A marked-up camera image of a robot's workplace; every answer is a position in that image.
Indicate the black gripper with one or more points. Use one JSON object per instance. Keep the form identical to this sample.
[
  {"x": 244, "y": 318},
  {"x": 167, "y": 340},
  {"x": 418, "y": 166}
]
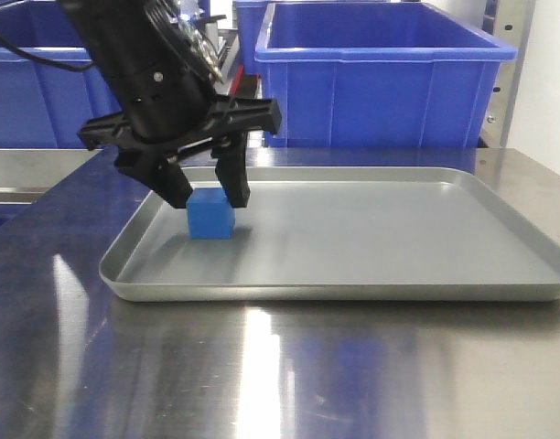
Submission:
[{"x": 167, "y": 103}]

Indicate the blue cube block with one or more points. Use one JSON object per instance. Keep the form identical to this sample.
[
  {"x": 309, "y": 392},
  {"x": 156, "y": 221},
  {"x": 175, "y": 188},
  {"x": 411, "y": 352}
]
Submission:
[{"x": 210, "y": 214}]

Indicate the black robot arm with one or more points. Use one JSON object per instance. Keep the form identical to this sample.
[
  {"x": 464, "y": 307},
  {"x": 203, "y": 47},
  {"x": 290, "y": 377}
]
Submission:
[{"x": 142, "y": 30}]

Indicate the grey metal tray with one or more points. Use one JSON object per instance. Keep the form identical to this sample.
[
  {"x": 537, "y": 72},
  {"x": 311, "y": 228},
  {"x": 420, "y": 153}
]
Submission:
[{"x": 342, "y": 233}]

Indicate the blue bin rear right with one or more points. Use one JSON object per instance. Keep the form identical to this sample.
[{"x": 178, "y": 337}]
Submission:
[{"x": 250, "y": 32}]

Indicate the blue plastic bin right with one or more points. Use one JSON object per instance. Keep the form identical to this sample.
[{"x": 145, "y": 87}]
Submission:
[{"x": 374, "y": 74}]

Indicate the blue plastic bin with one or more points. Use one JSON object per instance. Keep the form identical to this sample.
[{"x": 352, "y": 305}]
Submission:
[
  {"x": 42, "y": 106},
  {"x": 374, "y": 74}
]

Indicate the blue plastic bin left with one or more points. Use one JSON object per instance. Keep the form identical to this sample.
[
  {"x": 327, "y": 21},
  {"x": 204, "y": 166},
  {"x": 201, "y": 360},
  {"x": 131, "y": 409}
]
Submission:
[{"x": 42, "y": 106}]

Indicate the steel shelf upright post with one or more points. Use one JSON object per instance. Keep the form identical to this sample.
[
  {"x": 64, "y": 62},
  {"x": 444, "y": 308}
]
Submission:
[{"x": 510, "y": 21}]

